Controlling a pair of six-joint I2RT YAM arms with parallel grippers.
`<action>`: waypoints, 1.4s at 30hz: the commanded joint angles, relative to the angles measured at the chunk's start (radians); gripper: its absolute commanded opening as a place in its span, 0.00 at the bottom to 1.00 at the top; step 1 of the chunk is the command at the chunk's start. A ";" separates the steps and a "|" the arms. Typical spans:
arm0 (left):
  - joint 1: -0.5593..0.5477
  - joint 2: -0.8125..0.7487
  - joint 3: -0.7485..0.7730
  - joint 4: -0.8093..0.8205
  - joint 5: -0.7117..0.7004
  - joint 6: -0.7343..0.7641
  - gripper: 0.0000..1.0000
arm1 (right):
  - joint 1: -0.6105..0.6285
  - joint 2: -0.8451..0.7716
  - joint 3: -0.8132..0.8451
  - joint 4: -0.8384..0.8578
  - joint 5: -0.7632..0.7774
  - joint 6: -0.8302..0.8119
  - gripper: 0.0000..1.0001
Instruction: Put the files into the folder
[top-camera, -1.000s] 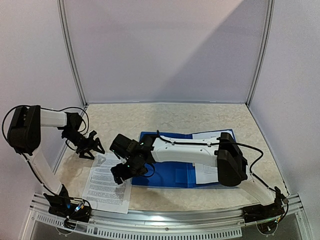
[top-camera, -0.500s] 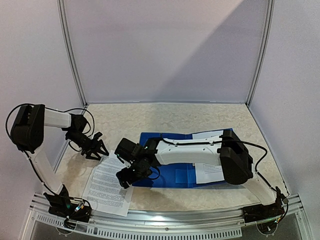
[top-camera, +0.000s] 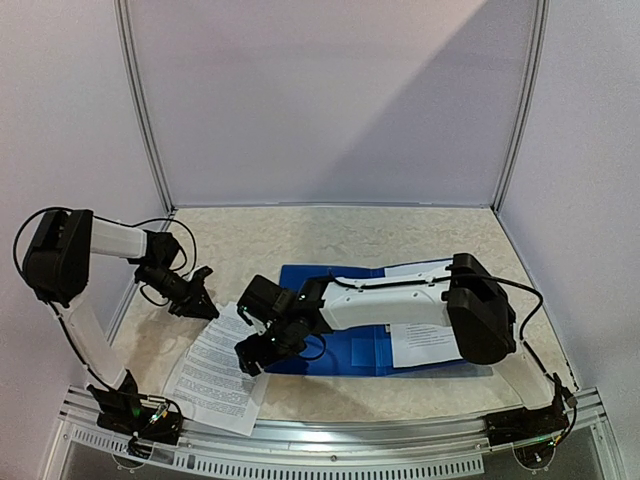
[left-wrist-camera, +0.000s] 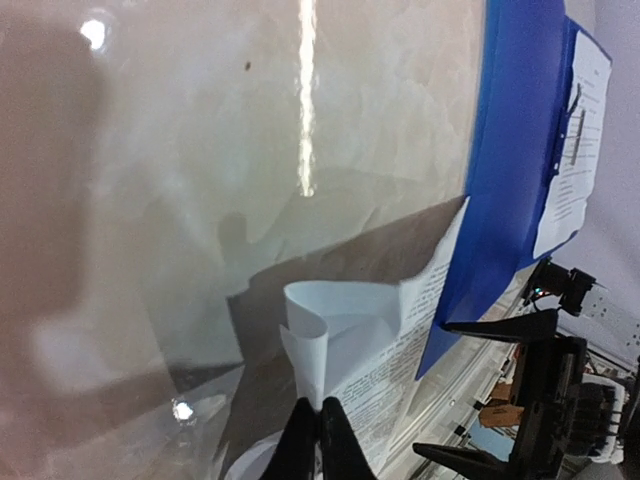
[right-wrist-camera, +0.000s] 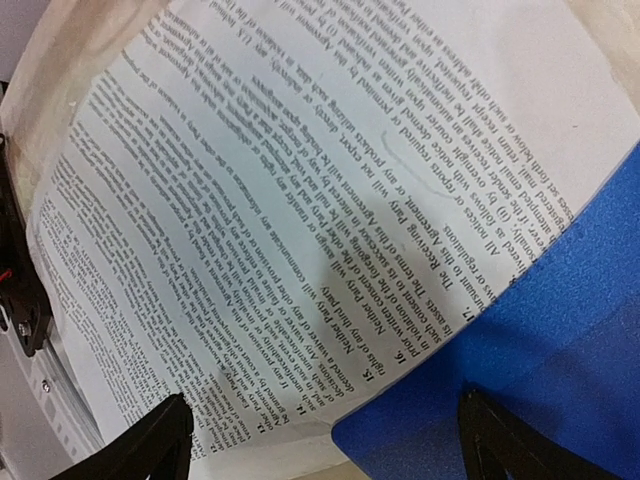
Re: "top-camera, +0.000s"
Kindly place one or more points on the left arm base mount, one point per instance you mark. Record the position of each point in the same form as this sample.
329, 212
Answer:
126, 411

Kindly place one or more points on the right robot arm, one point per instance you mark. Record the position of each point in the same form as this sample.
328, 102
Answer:
460, 294

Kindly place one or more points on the right aluminium frame post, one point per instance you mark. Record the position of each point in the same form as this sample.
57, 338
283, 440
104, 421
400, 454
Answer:
525, 99

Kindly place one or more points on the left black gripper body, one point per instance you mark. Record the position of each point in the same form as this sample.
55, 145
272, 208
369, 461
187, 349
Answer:
185, 299

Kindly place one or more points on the printed paper sheet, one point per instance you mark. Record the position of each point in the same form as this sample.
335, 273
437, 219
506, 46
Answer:
207, 382
417, 346

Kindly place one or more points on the aluminium front rail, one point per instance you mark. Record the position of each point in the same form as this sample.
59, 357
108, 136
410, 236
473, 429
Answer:
437, 448

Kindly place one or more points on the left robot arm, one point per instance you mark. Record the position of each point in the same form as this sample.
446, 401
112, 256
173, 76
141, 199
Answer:
56, 267

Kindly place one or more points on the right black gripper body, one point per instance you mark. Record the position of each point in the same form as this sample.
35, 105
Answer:
261, 351

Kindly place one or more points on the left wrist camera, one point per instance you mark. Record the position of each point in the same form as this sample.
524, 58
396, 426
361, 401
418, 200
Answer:
201, 273

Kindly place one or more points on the blue plastic folder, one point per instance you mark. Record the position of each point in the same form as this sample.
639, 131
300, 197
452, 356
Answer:
368, 351

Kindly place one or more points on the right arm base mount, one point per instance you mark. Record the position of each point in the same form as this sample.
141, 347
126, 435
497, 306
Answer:
534, 435

